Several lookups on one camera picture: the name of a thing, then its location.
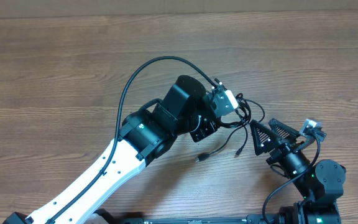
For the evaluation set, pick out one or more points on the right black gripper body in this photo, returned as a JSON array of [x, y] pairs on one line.
[[283, 149]]

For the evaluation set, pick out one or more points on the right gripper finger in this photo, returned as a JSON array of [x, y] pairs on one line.
[[265, 140], [283, 130]]

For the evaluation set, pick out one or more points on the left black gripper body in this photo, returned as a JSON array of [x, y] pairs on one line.
[[205, 129]]

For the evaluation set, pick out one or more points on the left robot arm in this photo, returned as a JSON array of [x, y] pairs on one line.
[[145, 135]]

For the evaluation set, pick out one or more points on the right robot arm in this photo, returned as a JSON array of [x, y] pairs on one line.
[[320, 183]]

